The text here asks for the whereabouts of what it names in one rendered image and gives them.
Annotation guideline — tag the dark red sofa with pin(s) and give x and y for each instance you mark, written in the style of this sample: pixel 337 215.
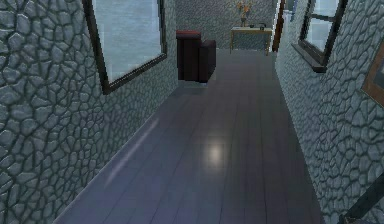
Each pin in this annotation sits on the dark red sofa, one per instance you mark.
pixel 195 55

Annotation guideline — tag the light wooden side table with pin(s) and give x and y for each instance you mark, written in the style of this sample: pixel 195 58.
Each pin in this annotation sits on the light wooden side table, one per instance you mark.
pixel 251 31

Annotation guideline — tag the small dark object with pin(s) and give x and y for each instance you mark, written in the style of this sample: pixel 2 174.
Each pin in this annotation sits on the small dark object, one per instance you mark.
pixel 262 26

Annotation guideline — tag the orange flowers in vase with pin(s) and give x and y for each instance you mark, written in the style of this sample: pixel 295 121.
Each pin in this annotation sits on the orange flowers in vase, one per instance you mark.
pixel 244 11

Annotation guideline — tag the brown wooden room door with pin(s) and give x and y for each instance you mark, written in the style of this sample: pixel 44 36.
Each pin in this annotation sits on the brown wooden room door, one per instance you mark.
pixel 278 28

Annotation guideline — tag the dark framed window with sill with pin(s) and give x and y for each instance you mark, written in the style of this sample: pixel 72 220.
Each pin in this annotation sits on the dark framed window with sill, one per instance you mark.
pixel 320 31

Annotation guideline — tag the black diagonal bar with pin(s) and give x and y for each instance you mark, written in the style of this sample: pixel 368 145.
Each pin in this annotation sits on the black diagonal bar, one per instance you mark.
pixel 365 201

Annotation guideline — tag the brown framed wall picture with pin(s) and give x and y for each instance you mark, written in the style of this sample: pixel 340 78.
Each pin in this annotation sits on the brown framed wall picture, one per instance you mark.
pixel 375 78

